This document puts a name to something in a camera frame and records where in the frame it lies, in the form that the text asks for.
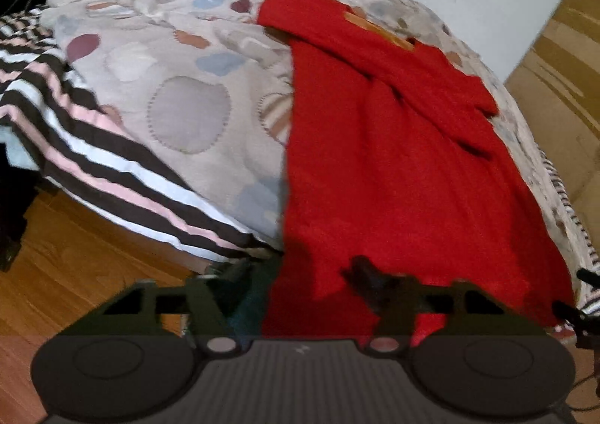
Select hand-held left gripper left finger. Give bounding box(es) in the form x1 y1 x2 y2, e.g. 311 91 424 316
55 259 257 355

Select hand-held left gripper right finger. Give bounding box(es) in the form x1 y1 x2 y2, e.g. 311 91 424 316
341 256 550 355

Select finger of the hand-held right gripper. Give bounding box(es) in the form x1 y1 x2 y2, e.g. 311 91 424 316
552 299 600 350

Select red long-sleeved top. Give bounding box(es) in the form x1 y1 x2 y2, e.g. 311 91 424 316
257 0 575 341

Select teal cloth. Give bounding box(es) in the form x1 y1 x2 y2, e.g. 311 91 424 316
224 259 283 341

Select striped bed sheet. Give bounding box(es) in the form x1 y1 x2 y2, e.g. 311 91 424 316
0 6 600 317

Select spotted patchwork quilt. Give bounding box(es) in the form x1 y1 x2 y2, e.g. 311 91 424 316
40 0 600 298

